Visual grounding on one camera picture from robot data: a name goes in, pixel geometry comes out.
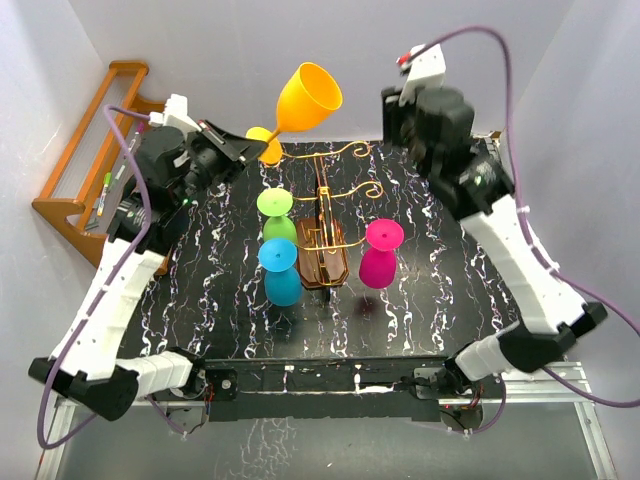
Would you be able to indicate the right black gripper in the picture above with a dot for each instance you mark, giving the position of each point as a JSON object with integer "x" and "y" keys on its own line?
{"x": 392, "y": 112}

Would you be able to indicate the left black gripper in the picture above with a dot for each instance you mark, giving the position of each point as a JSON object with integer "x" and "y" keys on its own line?
{"x": 231, "y": 149}

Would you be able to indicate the green wine glass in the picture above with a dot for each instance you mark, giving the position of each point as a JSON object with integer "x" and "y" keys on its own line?
{"x": 275, "y": 204}

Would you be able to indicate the orange wine glass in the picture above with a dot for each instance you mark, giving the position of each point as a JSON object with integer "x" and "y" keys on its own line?
{"x": 308, "y": 98}

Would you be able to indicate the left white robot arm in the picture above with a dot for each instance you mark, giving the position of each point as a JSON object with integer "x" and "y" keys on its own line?
{"x": 171, "y": 168}

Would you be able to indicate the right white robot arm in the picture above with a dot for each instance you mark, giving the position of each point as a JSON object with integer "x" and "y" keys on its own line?
{"x": 466, "y": 175}

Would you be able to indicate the pink wine glass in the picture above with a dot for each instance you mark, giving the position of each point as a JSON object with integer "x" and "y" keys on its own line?
{"x": 378, "y": 265}

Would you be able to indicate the blue wine glass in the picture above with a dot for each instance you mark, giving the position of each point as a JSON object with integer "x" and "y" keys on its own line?
{"x": 282, "y": 282}

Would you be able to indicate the orange wooden rack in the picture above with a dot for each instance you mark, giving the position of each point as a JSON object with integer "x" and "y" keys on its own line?
{"x": 69, "y": 195}

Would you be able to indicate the pink capped marker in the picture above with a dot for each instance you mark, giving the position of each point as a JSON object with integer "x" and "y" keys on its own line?
{"x": 135, "y": 137}

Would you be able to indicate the green capped marker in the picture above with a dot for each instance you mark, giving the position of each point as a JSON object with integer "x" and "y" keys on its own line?
{"x": 112, "y": 177}

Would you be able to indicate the orange tipped marker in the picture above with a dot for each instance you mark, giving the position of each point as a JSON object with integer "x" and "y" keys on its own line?
{"x": 102, "y": 200}

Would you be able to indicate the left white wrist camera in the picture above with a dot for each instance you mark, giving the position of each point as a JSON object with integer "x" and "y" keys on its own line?
{"x": 174, "y": 113}

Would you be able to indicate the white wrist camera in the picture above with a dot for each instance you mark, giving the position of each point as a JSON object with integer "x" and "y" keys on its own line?
{"x": 425, "y": 70}
{"x": 174, "y": 113}

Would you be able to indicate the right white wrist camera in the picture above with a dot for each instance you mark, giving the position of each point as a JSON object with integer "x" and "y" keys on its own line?
{"x": 425, "y": 70}

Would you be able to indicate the gold wire wine glass rack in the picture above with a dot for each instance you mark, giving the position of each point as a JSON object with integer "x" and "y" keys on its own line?
{"x": 322, "y": 261}

